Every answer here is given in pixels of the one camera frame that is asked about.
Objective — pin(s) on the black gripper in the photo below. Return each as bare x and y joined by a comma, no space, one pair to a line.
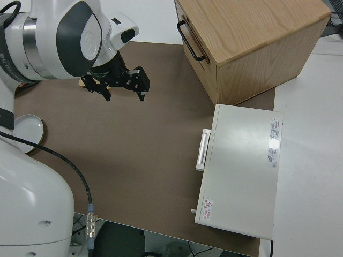
107,71

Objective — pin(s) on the gray round plate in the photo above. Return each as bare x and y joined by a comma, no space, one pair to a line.
28,131

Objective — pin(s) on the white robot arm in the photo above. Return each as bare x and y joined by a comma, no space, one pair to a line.
40,200

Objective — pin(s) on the brown table mat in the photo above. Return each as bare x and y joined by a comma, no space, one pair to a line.
147,147

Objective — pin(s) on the wooden drawer cabinet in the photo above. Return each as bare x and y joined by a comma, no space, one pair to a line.
254,26

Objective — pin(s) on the white toaster oven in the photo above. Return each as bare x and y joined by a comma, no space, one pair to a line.
241,174

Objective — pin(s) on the red triangle warning sticker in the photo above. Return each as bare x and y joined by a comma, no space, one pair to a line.
208,209

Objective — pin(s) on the white oven spec label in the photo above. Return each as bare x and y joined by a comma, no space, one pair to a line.
274,143

